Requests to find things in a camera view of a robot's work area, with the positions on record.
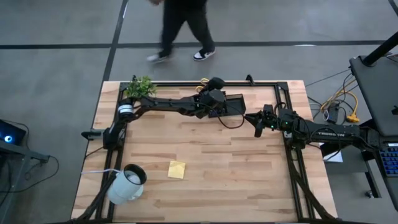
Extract yellow power cable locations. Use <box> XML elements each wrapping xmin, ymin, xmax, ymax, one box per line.
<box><xmin>321</xmin><ymin>81</ymin><xmax>361</xmax><ymax>124</ymax></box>

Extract white cylinder black rim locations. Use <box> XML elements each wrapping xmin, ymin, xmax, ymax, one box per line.
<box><xmin>107</xmin><ymin>164</ymin><xmax>148</xmax><ymax>205</ymax></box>

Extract black aluminium table frame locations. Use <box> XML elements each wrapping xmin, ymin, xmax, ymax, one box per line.
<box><xmin>70</xmin><ymin>81</ymin><xmax>336</xmax><ymax>223</ymax></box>

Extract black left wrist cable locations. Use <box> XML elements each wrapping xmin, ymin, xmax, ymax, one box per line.
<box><xmin>216</xmin><ymin>104</ymin><xmax>246</xmax><ymax>130</ymax></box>

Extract black pole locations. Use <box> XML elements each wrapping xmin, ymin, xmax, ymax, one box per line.
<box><xmin>362</xmin><ymin>30</ymin><xmax>398</xmax><ymax>68</ymax></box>

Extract green plant white pot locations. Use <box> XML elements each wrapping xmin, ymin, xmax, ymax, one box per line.
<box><xmin>126</xmin><ymin>75</ymin><xmax>158</xmax><ymax>100</ymax></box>

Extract yellow handled scissors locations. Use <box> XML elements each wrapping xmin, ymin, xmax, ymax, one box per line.
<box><xmin>195</xmin><ymin>77</ymin><xmax>211</xmax><ymax>93</ymax></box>

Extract person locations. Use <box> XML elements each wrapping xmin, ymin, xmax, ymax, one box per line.
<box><xmin>146</xmin><ymin>0</ymin><xmax>217</xmax><ymax>63</ymax></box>

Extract yellow sticky note pad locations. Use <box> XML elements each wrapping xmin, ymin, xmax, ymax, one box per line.
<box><xmin>167</xmin><ymin>160</ymin><xmax>187</xmax><ymax>180</ymax></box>

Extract dark grey desk top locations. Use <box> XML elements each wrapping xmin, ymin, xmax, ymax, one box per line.
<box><xmin>349</xmin><ymin>55</ymin><xmax>398</xmax><ymax>138</ymax></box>

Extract black metal side stand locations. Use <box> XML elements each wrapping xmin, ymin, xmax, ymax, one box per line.
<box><xmin>0</xmin><ymin>139</ymin><xmax>51</xmax><ymax>224</ymax></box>

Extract black computer keyboard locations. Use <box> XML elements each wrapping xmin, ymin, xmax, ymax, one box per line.
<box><xmin>377</xmin><ymin>142</ymin><xmax>398</xmax><ymax>179</ymax></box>

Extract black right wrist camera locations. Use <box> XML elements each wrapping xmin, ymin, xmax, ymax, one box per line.
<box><xmin>253</xmin><ymin>121</ymin><xmax>265</xmax><ymax>139</ymax></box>

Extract black mesh desk organizer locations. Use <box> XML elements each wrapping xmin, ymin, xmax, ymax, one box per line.
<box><xmin>208</xmin><ymin>93</ymin><xmax>247</xmax><ymax>119</ymax></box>

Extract white paper sheet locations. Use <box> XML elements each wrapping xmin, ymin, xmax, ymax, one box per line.
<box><xmin>322</xmin><ymin>142</ymin><xmax>345</xmax><ymax>164</ymax></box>

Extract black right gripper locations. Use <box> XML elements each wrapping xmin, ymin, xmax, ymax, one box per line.
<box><xmin>244</xmin><ymin>104</ymin><xmax>280</xmax><ymax>130</ymax></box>

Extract black device blue light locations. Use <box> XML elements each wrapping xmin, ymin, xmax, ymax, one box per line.
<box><xmin>0</xmin><ymin>119</ymin><xmax>28</xmax><ymax>146</ymax></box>

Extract black power adapter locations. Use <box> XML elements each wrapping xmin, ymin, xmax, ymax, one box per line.
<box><xmin>323</xmin><ymin>104</ymin><xmax>343</xmax><ymax>126</ymax></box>

